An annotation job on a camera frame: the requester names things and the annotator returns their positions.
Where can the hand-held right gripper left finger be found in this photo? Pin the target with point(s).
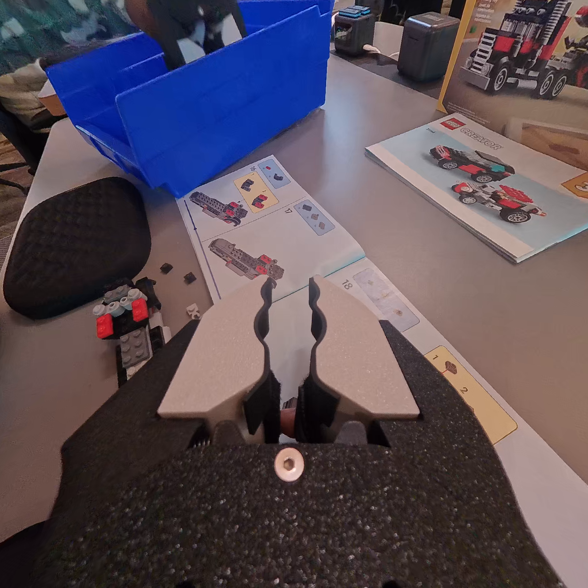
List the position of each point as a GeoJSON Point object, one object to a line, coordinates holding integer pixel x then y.
{"type": "Point", "coordinates": [220, 363]}

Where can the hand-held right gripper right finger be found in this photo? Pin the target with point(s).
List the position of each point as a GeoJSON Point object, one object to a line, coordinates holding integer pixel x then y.
{"type": "Point", "coordinates": [358, 363]}

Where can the light grey clip brick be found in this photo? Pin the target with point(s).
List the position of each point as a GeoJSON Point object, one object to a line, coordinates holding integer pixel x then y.
{"type": "Point", "coordinates": [193, 311]}

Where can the blue plastic bin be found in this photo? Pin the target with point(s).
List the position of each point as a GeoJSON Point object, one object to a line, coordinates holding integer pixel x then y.
{"type": "Point", "coordinates": [220, 119]}

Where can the person's left hand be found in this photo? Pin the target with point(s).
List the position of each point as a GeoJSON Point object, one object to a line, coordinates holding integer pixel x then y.
{"type": "Point", "coordinates": [140, 11]}

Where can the partly built toy vehicle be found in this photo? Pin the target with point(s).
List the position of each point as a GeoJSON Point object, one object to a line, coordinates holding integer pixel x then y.
{"type": "Point", "coordinates": [133, 340]}

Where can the open instruction booklet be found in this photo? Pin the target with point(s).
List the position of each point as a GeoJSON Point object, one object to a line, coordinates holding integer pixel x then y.
{"type": "Point", "coordinates": [275, 239]}

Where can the dark device with blue top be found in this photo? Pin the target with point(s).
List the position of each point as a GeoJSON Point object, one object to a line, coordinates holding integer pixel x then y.
{"type": "Point", "coordinates": [353, 32]}

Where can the person's camouflage clothing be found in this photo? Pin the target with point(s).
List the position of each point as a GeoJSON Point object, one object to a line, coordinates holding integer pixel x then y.
{"type": "Point", "coordinates": [55, 32]}

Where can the black mesh pad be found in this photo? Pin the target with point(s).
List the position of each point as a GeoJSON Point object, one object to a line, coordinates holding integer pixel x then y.
{"type": "Point", "coordinates": [73, 248]}

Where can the closed instruction booklet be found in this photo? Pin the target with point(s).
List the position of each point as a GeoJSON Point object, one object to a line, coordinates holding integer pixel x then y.
{"type": "Point", "coordinates": [459, 202]}

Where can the dark boxy device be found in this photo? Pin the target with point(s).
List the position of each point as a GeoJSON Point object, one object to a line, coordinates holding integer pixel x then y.
{"type": "Point", "coordinates": [427, 46]}

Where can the dark cloth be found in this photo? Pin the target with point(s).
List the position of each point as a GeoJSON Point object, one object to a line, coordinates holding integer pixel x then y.
{"type": "Point", "coordinates": [18, 560]}

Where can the toy set cardboard box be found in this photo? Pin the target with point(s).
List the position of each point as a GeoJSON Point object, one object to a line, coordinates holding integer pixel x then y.
{"type": "Point", "coordinates": [519, 59]}

